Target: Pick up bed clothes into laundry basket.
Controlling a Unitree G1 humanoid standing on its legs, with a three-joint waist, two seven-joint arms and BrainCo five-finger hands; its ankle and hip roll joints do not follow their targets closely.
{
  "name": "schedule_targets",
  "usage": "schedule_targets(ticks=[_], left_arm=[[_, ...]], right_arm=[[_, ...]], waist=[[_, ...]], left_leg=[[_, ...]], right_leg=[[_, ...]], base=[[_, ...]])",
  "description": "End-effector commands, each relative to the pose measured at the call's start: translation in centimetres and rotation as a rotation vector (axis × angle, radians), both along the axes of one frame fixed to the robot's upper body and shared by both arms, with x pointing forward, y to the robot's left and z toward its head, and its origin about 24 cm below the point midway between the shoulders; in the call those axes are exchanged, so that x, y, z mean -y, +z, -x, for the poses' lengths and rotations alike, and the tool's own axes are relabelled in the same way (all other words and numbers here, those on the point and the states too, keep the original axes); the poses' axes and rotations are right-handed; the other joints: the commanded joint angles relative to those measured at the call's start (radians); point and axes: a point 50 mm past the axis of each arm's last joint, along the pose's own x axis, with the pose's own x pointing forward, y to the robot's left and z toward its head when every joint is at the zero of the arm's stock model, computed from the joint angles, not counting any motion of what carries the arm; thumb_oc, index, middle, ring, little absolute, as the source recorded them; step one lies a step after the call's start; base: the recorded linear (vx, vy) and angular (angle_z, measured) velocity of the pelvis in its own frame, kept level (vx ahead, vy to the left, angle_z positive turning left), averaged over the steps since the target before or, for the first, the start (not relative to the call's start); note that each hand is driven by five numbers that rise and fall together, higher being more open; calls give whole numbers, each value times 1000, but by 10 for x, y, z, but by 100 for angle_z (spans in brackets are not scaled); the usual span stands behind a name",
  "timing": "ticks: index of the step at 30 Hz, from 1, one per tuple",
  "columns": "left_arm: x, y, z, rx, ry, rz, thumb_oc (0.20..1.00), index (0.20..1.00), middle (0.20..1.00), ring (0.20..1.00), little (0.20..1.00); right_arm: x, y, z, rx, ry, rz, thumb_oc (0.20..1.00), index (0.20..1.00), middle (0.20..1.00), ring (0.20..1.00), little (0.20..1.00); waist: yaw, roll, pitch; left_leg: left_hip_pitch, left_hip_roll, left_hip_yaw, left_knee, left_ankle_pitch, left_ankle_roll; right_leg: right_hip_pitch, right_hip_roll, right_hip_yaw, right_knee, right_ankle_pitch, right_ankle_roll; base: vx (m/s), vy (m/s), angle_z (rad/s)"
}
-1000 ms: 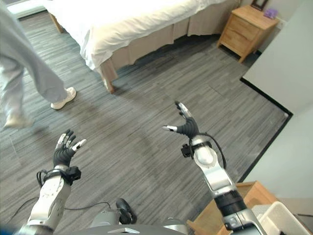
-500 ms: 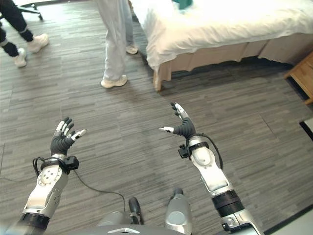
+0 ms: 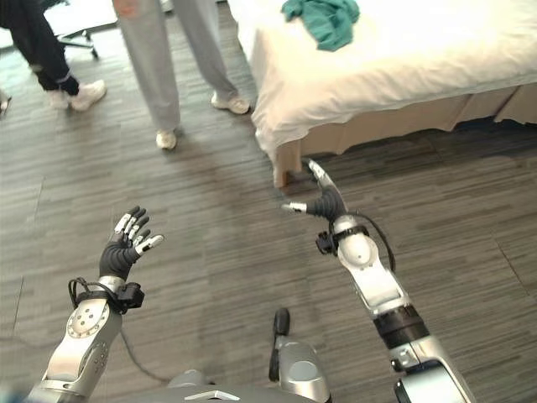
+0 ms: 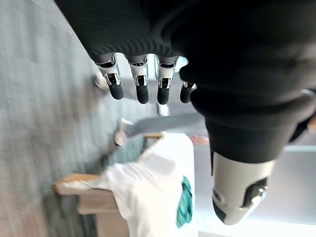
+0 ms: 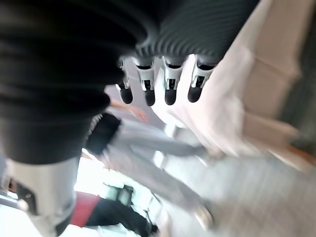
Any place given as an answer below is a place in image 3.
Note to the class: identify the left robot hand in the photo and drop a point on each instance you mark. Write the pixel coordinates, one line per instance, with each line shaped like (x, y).
(115, 256)

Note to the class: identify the silver robot torso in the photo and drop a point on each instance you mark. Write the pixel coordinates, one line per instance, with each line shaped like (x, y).
(197, 388)

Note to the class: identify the green bed clothes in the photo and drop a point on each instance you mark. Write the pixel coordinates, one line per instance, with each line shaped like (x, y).
(325, 19)

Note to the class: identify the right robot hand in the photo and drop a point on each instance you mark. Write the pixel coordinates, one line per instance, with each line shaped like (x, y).
(326, 200)

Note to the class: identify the white bed sheet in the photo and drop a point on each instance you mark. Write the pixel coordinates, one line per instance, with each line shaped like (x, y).
(394, 63)

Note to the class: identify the silver robot leg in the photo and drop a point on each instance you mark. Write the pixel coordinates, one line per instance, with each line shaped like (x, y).
(293, 361)

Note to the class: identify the beige bed base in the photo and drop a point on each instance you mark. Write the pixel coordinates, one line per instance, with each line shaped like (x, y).
(377, 121)

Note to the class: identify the black office chair base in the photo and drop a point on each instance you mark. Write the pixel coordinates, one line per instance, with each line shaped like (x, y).
(79, 40)

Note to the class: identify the person in grey trousers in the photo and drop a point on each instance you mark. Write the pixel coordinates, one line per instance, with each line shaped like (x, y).
(168, 67)

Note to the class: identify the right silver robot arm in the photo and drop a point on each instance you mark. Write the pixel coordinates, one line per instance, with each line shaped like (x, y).
(390, 310)

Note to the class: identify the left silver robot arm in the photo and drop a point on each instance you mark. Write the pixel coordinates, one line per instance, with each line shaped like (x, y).
(79, 336)

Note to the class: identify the person in dark trousers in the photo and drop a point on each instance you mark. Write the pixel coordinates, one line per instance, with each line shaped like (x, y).
(50, 63)

